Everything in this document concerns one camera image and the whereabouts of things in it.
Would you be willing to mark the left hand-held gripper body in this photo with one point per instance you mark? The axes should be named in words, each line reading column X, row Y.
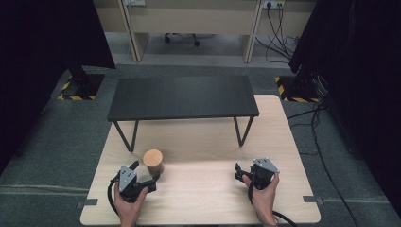
column 127, row 179

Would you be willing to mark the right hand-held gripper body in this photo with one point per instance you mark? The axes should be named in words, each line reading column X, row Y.
column 262, row 178

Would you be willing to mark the person's right hand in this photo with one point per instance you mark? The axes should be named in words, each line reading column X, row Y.
column 265, row 201

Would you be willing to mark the person's left hand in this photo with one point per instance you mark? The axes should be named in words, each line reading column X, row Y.
column 129, row 209

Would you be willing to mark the grey tape piece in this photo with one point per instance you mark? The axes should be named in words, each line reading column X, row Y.
column 88, row 202
column 312, row 199

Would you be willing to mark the black metal riser shelf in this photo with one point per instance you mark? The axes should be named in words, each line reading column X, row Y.
column 183, row 94

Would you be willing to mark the stand base with hazard tape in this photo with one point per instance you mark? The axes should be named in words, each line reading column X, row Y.
column 94, row 83
column 288, row 90

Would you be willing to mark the office chair wheeled base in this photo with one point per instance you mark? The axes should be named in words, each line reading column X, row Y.
column 181, row 37

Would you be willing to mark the black curtain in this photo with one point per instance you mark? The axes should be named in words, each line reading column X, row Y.
column 362, row 78
column 38, row 63

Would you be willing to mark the beige office desk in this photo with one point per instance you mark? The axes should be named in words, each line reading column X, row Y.
column 195, row 17

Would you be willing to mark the wall power socket strip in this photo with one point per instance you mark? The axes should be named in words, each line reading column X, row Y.
column 273, row 3
column 135, row 2

